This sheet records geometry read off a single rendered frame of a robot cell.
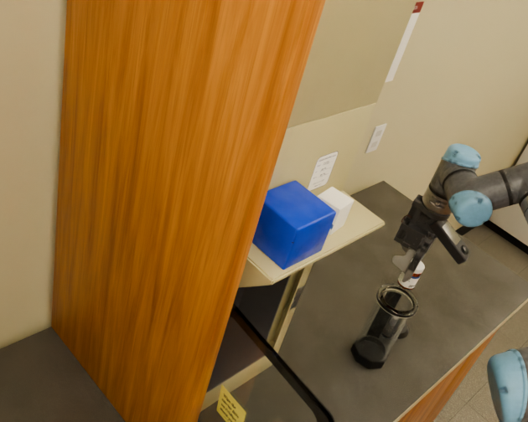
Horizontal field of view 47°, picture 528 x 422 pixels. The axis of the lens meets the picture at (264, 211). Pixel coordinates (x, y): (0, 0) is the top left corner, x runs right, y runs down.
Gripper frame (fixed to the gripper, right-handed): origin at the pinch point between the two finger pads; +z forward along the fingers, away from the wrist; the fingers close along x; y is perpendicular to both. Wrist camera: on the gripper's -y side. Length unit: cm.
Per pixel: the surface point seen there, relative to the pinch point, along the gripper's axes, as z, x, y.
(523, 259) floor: 125, -247, -47
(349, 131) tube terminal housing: -41, 27, 20
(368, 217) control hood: -25.7, 26.1, 10.9
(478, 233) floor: 125, -250, -14
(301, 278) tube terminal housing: -1.6, 24.2, 19.4
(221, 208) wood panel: -38, 61, 25
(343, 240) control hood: -25.7, 36.7, 11.6
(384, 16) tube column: -63, 30, 21
